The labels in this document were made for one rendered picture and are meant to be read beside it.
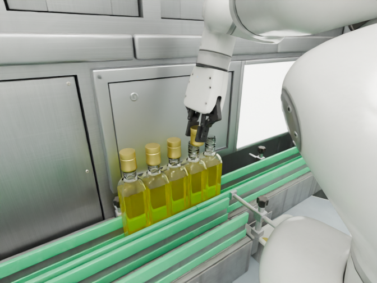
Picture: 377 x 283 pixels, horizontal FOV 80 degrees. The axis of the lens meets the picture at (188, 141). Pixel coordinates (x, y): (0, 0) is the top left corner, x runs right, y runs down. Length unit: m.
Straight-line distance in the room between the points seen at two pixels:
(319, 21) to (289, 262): 0.21
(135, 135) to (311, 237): 0.50
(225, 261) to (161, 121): 0.41
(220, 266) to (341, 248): 0.43
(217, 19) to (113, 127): 0.35
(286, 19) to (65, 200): 0.65
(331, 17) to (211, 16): 0.26
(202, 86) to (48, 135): 0.38
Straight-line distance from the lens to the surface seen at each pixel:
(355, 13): 0.23
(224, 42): 0.51
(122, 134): 0.63
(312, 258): 0.25
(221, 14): 0.44
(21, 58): 0.57
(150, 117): 0.64
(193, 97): 0.54
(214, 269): 0.65
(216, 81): 0.50
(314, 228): 0.27
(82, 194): 0.72
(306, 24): 0.22
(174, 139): 0.55
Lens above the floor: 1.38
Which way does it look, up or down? 24 degrees down
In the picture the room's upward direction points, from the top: straight up
